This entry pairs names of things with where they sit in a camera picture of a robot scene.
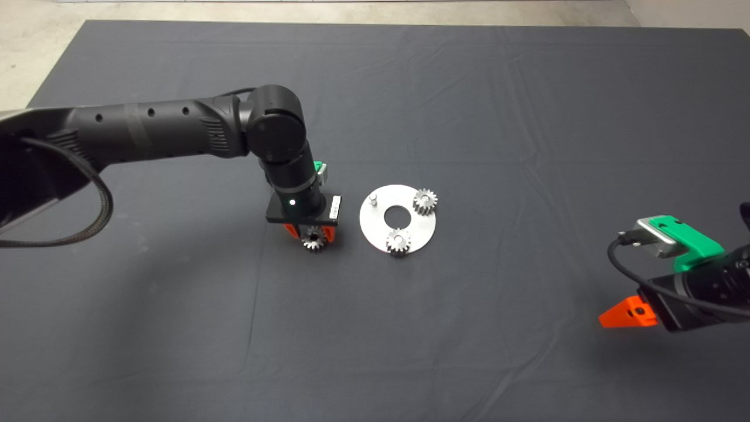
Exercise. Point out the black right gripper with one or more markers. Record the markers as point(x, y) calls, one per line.
point(679, 322)

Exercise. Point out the wrist green camera mount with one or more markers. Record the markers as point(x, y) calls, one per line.
point(317, 167)
point(697, 246)

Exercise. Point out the left wrist green camera mount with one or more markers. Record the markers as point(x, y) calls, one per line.
point(317, 167)

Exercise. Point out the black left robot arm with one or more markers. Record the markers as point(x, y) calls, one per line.
point(140, 132)

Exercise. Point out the round metal plate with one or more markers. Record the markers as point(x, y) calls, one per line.
point(375, 228)

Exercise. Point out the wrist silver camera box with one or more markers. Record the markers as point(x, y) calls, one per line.
point(322, 174)
point(657, 240)

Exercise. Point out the small steel gear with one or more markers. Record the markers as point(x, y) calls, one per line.
point(398, 240)
point(314, 240)
point(425, 201)

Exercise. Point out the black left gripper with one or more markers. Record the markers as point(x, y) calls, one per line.
point(302, 210)

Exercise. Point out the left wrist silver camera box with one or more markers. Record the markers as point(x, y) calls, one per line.
point(322, 174)

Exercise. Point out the right wrist green camera mount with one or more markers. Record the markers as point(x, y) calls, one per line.
point(697, 246)

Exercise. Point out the dark grey table cloth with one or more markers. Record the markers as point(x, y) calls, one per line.
point(527, 117)

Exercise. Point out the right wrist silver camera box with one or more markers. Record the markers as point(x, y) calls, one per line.
point(657, 240)

